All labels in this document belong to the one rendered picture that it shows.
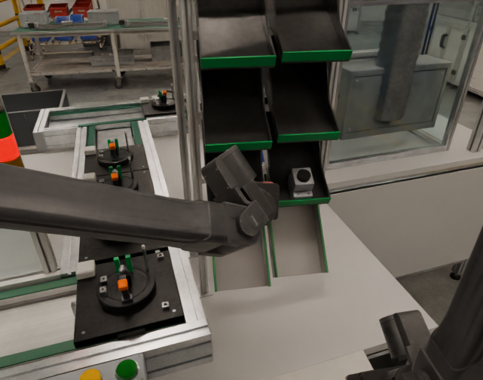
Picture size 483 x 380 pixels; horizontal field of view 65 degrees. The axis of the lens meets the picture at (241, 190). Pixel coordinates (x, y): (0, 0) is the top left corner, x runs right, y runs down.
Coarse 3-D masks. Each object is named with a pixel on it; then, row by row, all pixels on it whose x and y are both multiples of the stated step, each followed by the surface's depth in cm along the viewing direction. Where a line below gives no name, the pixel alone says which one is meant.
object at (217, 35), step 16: (208, 0) 78; (224, 0) 78; (240, 0) 78; (256, 0) 78; (208, 16) 75; (224, 16) 75; (240, 16) 75; (256, 16) 76; (208, 32) 72; (224, 32) 72; (240, 32) 72; (256, 32) 73; (208, 48) 69; (224, 48) 69; (240, 48) 70; (256, 48) 70; (272, 48) 67; (208, 64) 65; (224, 64) 66; (240, 64) 66; (256, 64) 67; (272, 64) 67
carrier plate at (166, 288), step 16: (96, 272) 100; (160, 272) 100; (80, 288) 95; (160, 288) 95; (176, 288) 95; (80, 304) 91; (96, 304) 91; (160, 304) 91; (176, 304) 91; (80, 320) 87; (96, 320) 87; (112, 320) 87; (128, 320) 87; (144, 320) 87; (160, 320) 87; (176, 320) 88; (80, 336) 83; (96, 336) 83; (112, 336) 85
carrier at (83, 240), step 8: (80, 240) 111; (88, 240) 111; (96, 240) 111; (104, 240) 110; (80, 248) 108; (88, 248) 108; (96, 248) 108; (104, 248) 108; (112, 248) 108; (120, 248) 108; (128, 248) 108; (136, 248) 108; (152, 248) 108; (160, 248) 108; (80, 256) 105; (88, 256) 105; (96, 256) 105; (104, 256) 105; (112, 256) 105; (120, 256) 105; (96, 264) 104
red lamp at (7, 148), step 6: (6, 138) 78; (12, 138) 79; (0, 144) 78; (6, 144) 78; (12, 144) 79; (0, 150) 78; (6, 150) 79; (12, 150) 80; (18, 150) 82; (0, 156) 79; (6, 156) 79; (12, 156) 80; (18, 156) 81
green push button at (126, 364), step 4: (124, 360) 78; (128, 360) 78; (132, 360) 78; (120, 364) 77; (124, 364) 77; (128, 364) 77; (132, 364) 77; (120, 368) 77; (124, 368) 77; (128, 368) 77; (132, 368) 77; (136, 368) 77; (120, 372) 76; (124, 372) 76; (128, 372) 76; (132, 372) 76; (120, 376) 75; (124, 376) 75; (128, 376) 75; (132, 376) 76
